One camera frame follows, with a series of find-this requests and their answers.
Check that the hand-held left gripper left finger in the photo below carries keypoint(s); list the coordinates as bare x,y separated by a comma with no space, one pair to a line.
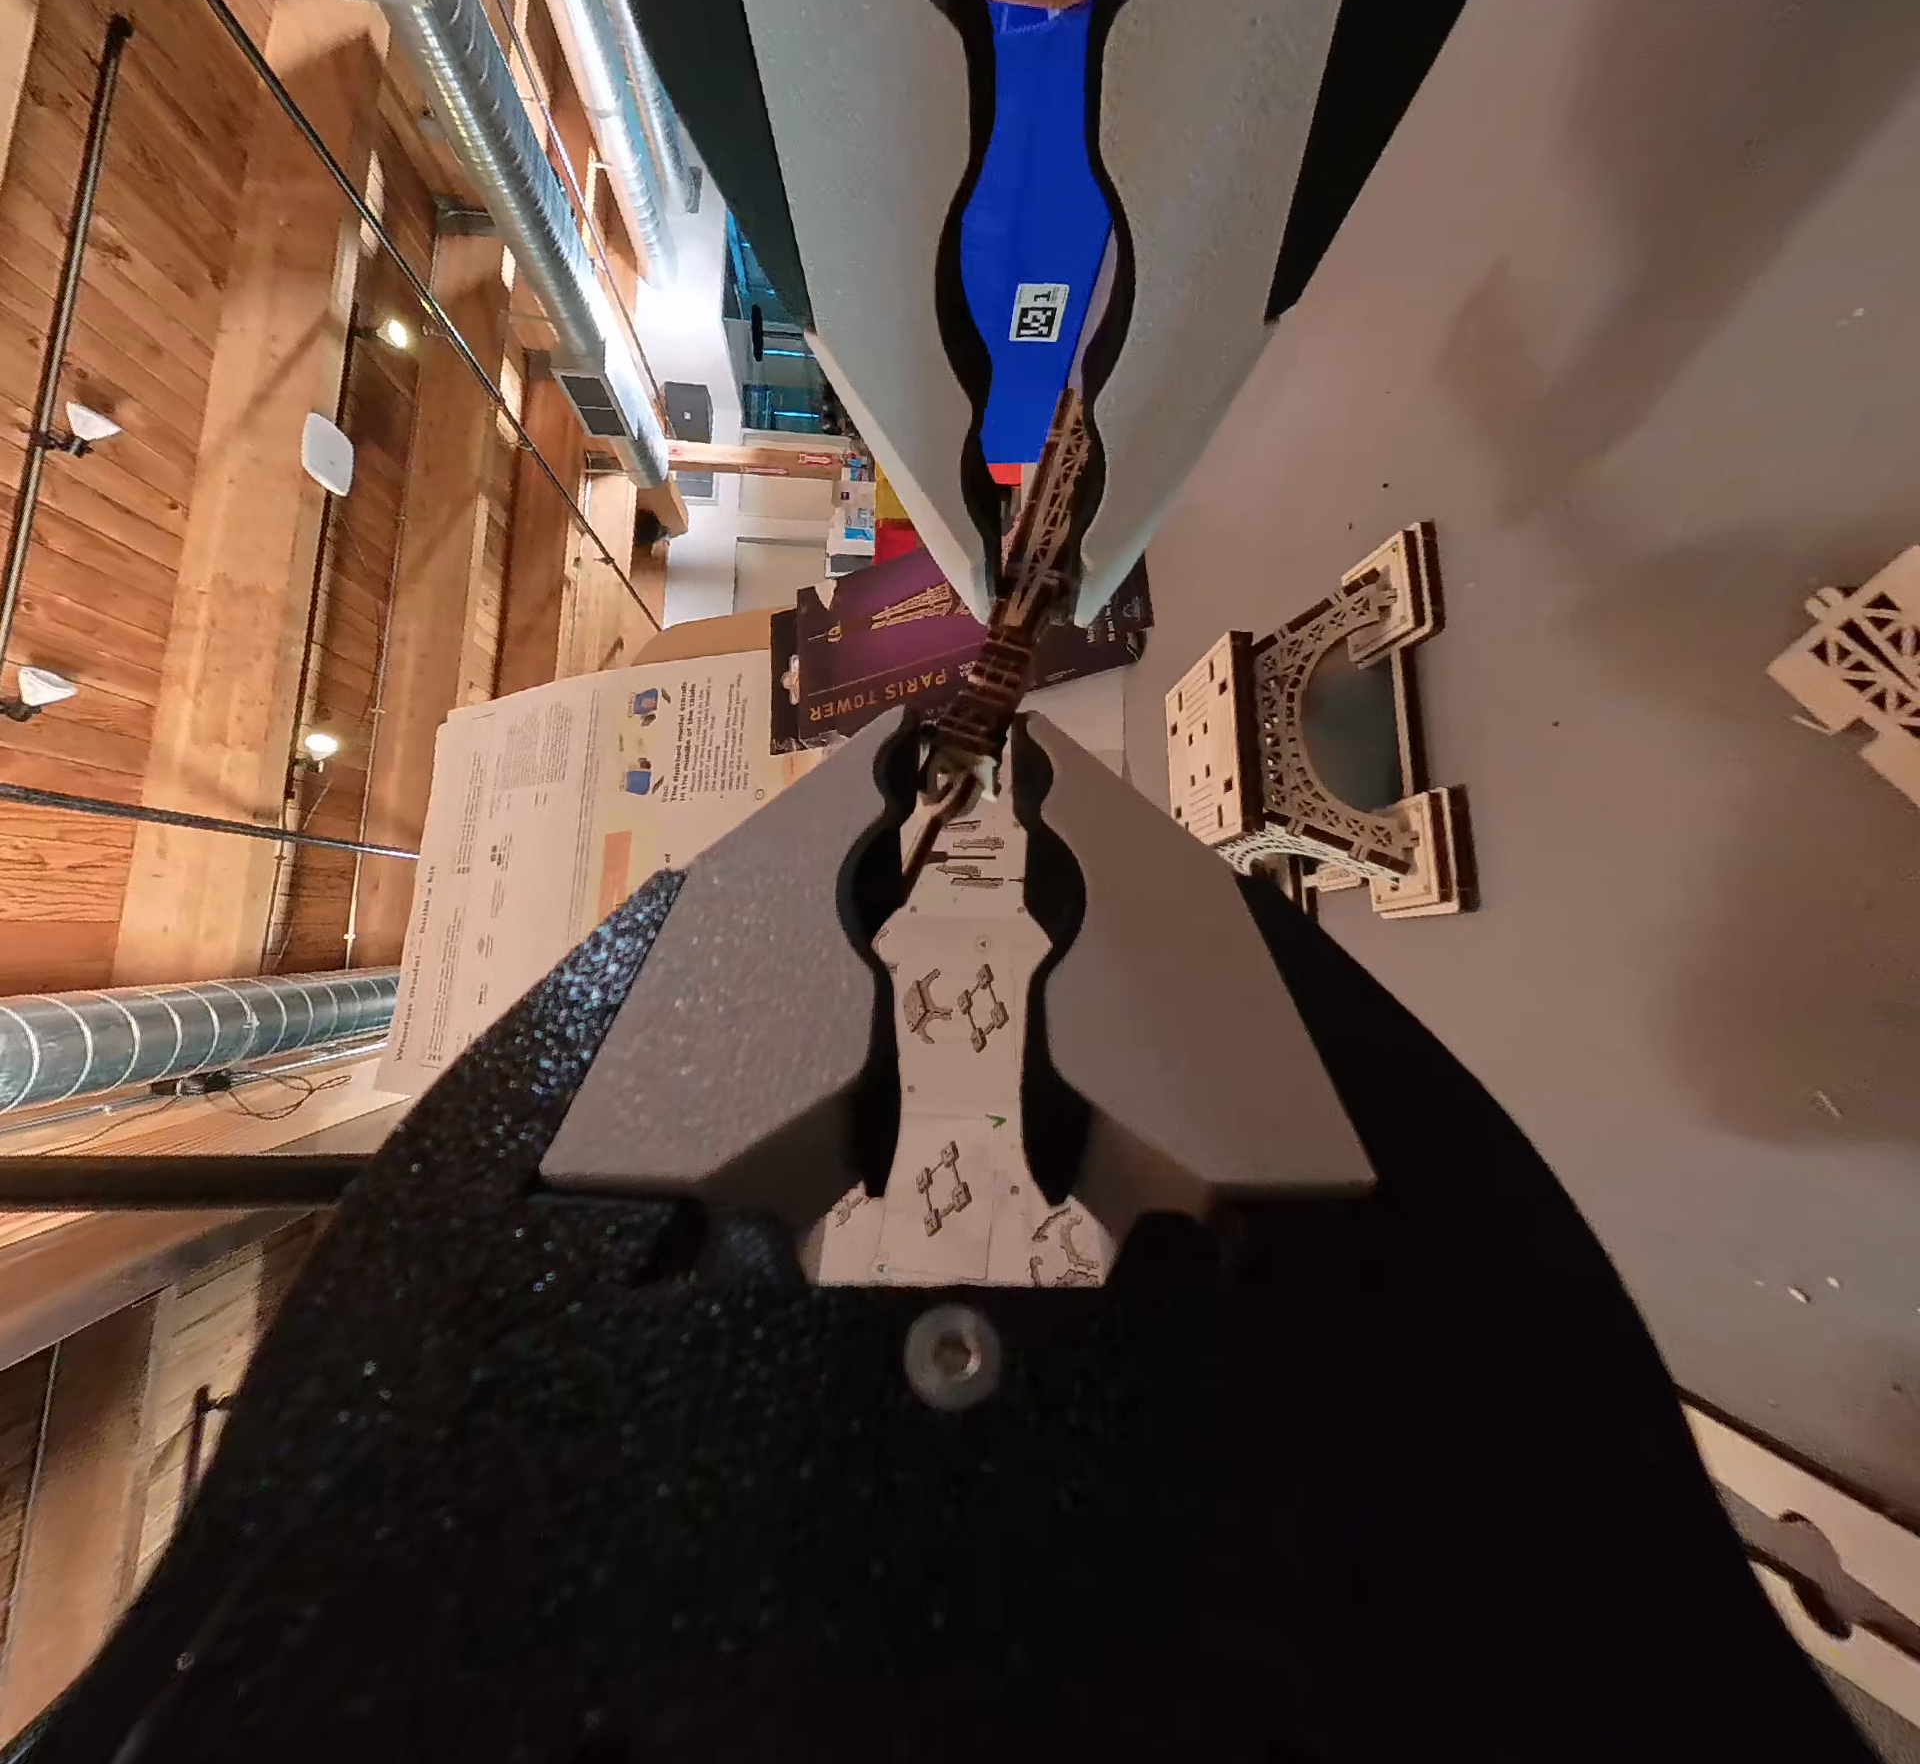
720,1014

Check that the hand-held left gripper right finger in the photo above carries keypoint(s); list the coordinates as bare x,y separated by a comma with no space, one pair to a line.
1200,1028

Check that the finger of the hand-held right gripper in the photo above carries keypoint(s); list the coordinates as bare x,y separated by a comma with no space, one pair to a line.
854,144
1231,144

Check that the wooden tower spire assembly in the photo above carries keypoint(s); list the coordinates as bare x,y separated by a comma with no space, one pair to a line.
1005,638

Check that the grey desk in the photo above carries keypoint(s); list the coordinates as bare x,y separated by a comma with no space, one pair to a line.
1651,294

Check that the blue bin with tag sticker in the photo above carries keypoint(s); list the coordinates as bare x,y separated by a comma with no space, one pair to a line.
1034,144

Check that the white printed text page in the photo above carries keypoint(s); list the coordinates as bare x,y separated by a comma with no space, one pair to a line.
525,818

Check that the wooden tower base model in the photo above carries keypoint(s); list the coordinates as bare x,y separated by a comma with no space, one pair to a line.
1214,744

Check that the brown cardboard sheet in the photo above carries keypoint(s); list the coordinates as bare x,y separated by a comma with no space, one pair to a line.
705,636

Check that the dark purple model kit box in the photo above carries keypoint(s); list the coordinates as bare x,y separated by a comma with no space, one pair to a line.
854,654

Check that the white track spotlight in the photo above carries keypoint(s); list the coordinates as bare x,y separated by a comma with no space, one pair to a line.
90,426
43,692

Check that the wooden lattice tower section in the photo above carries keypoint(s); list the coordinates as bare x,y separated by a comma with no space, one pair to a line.
1861,654

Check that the wooden part sheet long slots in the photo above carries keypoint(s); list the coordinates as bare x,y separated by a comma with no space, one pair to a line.
1800,1508

